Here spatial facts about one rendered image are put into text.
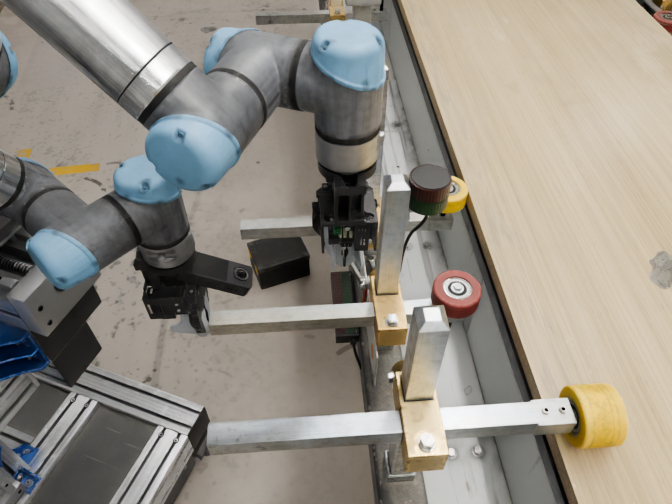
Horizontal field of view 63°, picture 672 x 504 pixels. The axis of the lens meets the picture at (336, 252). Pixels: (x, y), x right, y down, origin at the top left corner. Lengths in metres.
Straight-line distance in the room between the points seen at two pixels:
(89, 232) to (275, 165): 1.96
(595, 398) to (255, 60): 0.57
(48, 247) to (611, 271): 0.86
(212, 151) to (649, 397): 0.69
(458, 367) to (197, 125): 0.83
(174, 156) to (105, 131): 2.53
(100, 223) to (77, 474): 1.02
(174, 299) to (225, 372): 1.06
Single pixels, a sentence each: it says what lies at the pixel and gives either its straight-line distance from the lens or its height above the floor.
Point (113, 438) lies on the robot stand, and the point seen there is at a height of 0.21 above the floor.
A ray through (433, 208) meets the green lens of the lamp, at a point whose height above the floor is 1.08.
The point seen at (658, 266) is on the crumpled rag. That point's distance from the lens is 1.08.
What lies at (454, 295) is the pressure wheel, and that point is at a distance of 0.92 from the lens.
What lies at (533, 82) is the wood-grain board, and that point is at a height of 0.90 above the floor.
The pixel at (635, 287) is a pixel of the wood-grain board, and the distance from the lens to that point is 1.04.
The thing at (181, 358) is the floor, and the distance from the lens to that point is 1.96.
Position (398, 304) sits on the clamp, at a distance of 0.94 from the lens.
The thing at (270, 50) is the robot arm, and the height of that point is 1.34.
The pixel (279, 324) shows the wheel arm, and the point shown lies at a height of 0.85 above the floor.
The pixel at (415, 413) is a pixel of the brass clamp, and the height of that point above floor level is 0.97.
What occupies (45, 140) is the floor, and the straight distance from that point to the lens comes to 3.10.
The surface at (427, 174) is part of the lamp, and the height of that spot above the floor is 1.11.
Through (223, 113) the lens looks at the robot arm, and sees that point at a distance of 0.52.
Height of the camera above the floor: 1.61
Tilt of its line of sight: 47 degrees down
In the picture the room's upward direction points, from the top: straight up
